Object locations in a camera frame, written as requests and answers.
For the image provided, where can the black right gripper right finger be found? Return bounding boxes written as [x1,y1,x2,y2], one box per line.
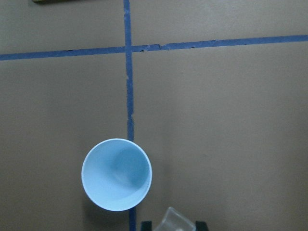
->
[195,221,208,231]

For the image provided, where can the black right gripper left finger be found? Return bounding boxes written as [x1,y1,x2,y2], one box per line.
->
[140,221,153,231]

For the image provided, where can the light blue plastic cup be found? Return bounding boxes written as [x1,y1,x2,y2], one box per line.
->
[81,139,153,212]

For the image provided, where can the wooden cutting board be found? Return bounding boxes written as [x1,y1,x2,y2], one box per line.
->
[32,0,71,4]

